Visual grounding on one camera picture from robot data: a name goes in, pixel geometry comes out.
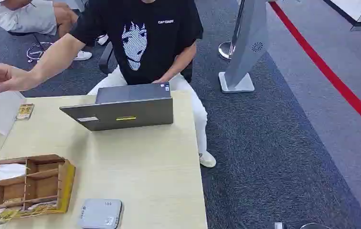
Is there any person's right hand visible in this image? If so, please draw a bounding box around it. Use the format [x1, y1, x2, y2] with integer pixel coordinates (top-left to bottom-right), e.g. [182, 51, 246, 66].
[0, 63, 35, 98]

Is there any chrome chair base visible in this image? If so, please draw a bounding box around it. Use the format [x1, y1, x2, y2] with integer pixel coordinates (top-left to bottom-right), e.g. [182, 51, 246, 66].
[26, 42, 53, 63]

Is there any person in white shorts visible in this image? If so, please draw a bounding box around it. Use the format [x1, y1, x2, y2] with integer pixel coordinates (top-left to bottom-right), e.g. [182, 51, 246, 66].
[0, 0, 109, 62]

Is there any white card stack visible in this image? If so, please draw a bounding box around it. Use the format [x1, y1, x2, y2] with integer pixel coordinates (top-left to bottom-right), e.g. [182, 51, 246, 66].
[0, 163, 27, 183]

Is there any wooden card box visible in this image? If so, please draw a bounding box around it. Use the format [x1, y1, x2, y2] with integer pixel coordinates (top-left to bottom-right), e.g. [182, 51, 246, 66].
[0, 154, 76, 219]

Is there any grey laptop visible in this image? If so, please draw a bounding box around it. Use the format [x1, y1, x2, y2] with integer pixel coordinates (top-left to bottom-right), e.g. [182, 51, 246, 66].
[59, 82, 174, 132]

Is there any person in black shirt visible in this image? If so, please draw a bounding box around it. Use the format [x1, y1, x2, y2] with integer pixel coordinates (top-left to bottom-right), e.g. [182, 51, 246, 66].
[30, 0, 217, 168]

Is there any grey flat case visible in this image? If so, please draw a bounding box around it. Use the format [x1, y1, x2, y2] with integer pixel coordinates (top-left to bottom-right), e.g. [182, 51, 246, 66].
[77, 198, 125, 229]

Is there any grey sign stand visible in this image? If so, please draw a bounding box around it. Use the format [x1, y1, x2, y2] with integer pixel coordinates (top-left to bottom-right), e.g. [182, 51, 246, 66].
[218, 0, 270, 94]

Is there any chrome stanchion post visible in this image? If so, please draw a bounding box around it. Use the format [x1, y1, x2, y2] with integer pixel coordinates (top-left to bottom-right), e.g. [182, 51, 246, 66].
[218, 0, 246, 60]

